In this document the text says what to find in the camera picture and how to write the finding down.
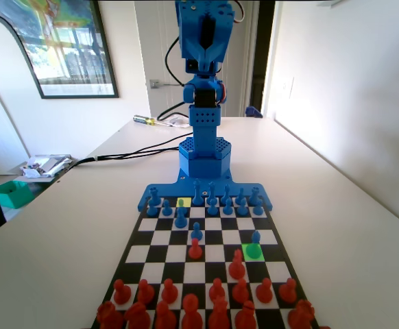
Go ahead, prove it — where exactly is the white door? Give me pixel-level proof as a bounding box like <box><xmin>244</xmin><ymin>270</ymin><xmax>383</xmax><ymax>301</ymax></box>
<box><xmin>134</xmin><ymin>0</ymin><xmax>255</xmax><ymax>119</ymax></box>

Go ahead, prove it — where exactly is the red chess pawn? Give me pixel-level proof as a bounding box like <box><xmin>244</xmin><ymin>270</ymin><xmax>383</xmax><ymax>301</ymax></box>
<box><xmin>112</xmin><ymin>279</ymin><xmax>132</xmax><ymax>305</ymax></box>
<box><xmin>231</xmin><ymin>278</ymin><xmax>250</xmax><ymax>304</ymax></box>
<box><xmin>278</xmin><ymin>277</ymin><xmax>298</xmax><ymax>304</ymax></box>
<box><xmin>208</xmin><ymin>278</ymin><xmax>226</xmax><ymax>304</ymax></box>
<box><xmin>255</xmin><ymin>277</ymin><xmax>274</xmax><ymax>304</ymax></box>
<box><xmin>187</xmin><ymin>238</ymin><xmax>202</xmax><ymax>260</ymax></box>
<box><xmin>136</xmin><ymin>279</ymin><xmax>155</xmax><ymax>305</ymax></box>
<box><xmin>160</xmin><ymin>278</ymin><xmax>179</xmax><ymax>304</ymax></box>

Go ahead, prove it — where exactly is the red chess queen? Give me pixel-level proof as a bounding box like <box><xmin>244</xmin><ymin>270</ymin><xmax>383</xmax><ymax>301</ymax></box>
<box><xmin>207</xmin><ymin>295</ymin><xmax>231</xmax><ymax>329</ymax></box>

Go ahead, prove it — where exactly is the large white arched panel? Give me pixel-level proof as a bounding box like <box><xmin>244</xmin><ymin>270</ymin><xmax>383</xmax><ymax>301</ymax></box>
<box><xmin>0</xmin><ymin>13</ymin><xmax>45</xmax><ymax>103</ymax></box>

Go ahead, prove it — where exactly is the black framed picture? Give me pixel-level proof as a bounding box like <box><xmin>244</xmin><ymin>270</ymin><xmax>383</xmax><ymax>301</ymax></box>
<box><xmin>0</xmin><ymin>0</ymin><xmax>120</xmax><ymax>99</ymax></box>

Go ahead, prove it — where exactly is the low side table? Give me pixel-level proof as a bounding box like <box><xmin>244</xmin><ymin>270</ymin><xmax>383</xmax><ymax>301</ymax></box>
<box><xmin>14</xmin><ymin>173</ymin><xmax>71</xmax><ymax>188</ymax></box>

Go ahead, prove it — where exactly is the black and white chessboard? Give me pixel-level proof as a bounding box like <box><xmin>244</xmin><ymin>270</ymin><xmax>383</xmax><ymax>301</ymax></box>
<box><xmin>91</xmin><ymin>195</ymin><xmax>322</xmax><ymax>329</ymax></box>

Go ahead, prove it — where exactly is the red chess knight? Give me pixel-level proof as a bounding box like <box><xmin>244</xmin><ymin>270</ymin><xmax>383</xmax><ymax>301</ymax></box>
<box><xmin>123</xmin><ymin>301</ymin><xmax>152</xmax><ymax>329</ymax></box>
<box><xmin>228</xmin><ymin>249</ymin><xmax>247</xmax><ymax>279</ymax></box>

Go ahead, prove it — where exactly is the black cable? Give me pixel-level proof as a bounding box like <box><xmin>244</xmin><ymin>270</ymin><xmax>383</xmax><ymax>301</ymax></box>
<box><xmin>71</xmin><ymin>133</ymin><xmax>196</xmax><ymax>169</ymax></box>
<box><xmin>156</xmin><ymin>101</ymin><xmax>191</xmax><ymax>121</ymax></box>
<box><xmin>71</xmin><ymin>146</ymin><xmax>181</xmax><ymax>169</ymax></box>
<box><xmin>165</xmin><ymin>36</ymin><xmax>186</xmax><ymax>86</ymax></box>

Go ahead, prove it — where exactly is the yellow handled screwdriver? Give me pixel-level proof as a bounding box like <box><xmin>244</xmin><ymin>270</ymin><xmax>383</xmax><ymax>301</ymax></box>
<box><xmin>133</xmin><ymin>114</ymin><xmax>173</xmax><ymax>127</ymax></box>

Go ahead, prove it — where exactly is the red chess rook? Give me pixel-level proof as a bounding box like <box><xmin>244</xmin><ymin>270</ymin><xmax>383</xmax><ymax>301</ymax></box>
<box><xmin>287</xmin><ymin>299</ymin><xmax>315</xmax><ymax>329</ymax></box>
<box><xmin>95</xmin><ymin>300</ymin><xmax>124</xmax><ymax>329</ymax></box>

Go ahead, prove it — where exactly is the red chess bishop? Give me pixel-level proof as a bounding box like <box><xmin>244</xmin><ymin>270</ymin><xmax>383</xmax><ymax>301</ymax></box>
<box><xmin>233</xmin><ymin>300</ymin><xmax>257</xmax><ymax>329</ymax></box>
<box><xmin>154</xmin><ymin>300</ymin><xmax>178</xmax><ymax>329</ymax></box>

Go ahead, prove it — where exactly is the small white device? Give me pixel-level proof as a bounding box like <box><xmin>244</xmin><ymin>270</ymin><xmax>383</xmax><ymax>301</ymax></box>
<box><xmin>167</xmin><ymin>116</ymin><xmax>191</xmax><ymax>129</ymax></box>

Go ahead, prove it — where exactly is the green plastic box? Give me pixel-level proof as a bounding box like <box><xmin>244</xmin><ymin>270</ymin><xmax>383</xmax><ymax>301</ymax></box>
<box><xmin>0</xmin><ymin>180</ymin><xmax>36</xmax><ymax>209</ymax></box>

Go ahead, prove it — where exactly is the metal door handle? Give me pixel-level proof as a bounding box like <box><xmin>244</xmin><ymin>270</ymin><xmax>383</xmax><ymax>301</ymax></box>
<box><xmin>149</xmin><ymin>79</ymin><xmax>184</xmax><ymax>90</ymax></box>

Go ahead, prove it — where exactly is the pile of papers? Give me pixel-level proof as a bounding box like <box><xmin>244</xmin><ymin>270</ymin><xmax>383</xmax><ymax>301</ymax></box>
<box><xmin>18</xmin><ymin>154</ymin><xmax>74</xmax><ymax>179</ymax></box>

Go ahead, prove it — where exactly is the blue chess king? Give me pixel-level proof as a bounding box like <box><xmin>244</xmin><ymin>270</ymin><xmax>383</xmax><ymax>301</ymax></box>
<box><xmin>191</xmin><ymin>178</ymin><xmax>204</xmax><ymax>206</ymax></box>

